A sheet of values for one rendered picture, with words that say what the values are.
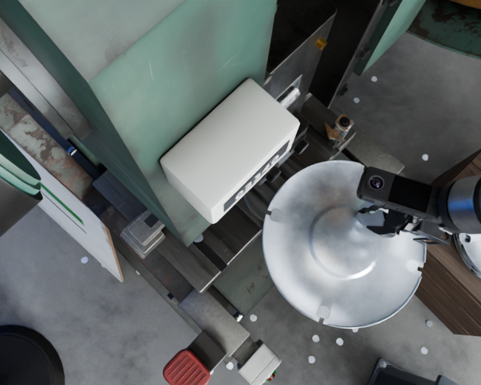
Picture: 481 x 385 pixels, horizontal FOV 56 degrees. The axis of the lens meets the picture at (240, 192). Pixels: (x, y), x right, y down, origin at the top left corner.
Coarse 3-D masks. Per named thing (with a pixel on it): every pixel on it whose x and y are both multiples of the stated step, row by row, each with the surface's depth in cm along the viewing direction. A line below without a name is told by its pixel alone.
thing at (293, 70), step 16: (288, 0) 46; (304, 0) 46; (320, 0) 46; (288, 16) 45; (304, 16) 45; (320, 16) 45; (272, 32) 45; (288, 32) 45; (304, 32) 45; (320, 32) 46; (272, 48) 44; (288, 48) 44; (304, 48) 46; (320, 48) 48; (272, 64) 44; (288, 64) 46; (304, 64) 50; (272, 80) 46; (288, 80) 50; (304, 80) 56; (272, 96) 50; (304, 96) 62; (304, 128) 63; (304, 144) 66; (272, 176) 65
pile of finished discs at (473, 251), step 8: (456, 240) 122; (464, 240) 122; (472, 240) 120; (480, 240) 120; (464, 248) 119; (472, 248) 119; (480, 248) 119; (464, 256) 120; (472, 256) 119; (480, 256) 119; (472, 264) 120; (480, 264) 118; (480, 272) 118
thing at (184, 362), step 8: (184, 352) 75; (192, 352) 77; (176, 360) 75; (184, 360) 75; (192, 360) 75; (168, 368) 75; (176, 368) 75; (184, 368) 75; (192, 368) 75; (200, 368) 75; (168, 376) 75; (176, 376) 74; (184, 376) 74; (192, 376) 75; (200, 376) 75; (208, 376) 75; (176, 384) 74; (184, 384) 74; (192, 384) 74; (200, 384) 74
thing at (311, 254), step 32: (288, 192) 80; (320, 192) 80; (352, 192) 81; (288, 224) 79; (320, 224) 78; (352, 224) 79; (288, 256) 77; (320, 256) 77; (352, 256) 78; (384, 256) 79; (416, 256) 80; (288, 288) 76; (320, 288) 77; (352, 288) 77; (384, 288) 78; (416, 288) 78; (352, 320) 76
